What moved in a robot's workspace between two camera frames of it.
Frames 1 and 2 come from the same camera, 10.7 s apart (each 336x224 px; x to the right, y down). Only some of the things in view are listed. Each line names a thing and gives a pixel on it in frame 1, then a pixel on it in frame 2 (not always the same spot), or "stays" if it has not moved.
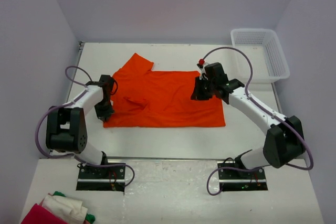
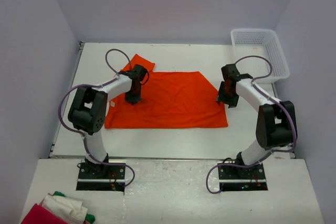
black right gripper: (197, 94) → (221, 97)
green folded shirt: (90, 217) stays
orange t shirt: (145, 98) stays
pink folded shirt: (39, 214) stays
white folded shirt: (71, 211) stays
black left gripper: (104, 116) → (133, 99)
